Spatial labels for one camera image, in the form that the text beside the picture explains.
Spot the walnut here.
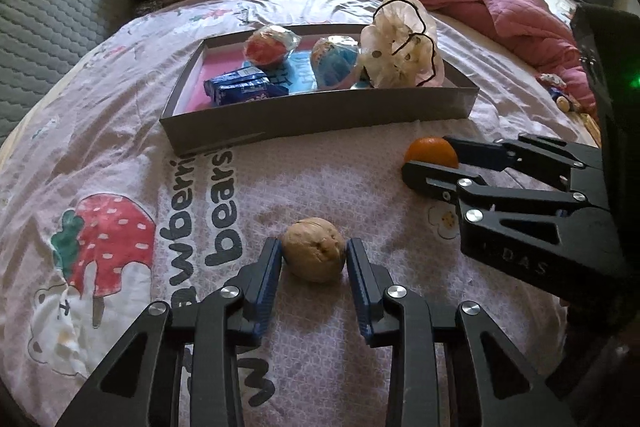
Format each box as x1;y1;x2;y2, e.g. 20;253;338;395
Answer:
282;217;347;284

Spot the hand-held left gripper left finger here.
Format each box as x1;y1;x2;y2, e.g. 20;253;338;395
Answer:
55;237;286;427

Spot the small colourful toy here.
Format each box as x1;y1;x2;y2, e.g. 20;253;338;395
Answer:
537;73;583;112

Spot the blue snack packet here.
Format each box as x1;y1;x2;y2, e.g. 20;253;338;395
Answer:
204;73;290;106

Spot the pink and blue book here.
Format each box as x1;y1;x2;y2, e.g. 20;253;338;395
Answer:
192;49;371;110

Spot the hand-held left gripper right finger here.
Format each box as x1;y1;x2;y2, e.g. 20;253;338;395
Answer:
345;237;576;427

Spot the pink quilt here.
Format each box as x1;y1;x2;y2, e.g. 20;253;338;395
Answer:
381;0;601;102

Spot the orange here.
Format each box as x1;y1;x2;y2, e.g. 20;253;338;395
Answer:
404;136;460;170

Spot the white plush toy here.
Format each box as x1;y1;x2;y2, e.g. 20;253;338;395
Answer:
359;0;446;88

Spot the plastic-wrapped snack cup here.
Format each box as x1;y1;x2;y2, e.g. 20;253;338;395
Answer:
243;26;302;68
310;35;362;90

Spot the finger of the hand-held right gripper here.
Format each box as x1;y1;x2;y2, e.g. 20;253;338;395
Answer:
442;133;603;192
400;159;628;303

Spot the grey quilted headboard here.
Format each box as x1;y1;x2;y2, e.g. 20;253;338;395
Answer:
0;0;146;142

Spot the grey cardboard box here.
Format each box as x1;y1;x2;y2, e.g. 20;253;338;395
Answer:
159;24;481;155

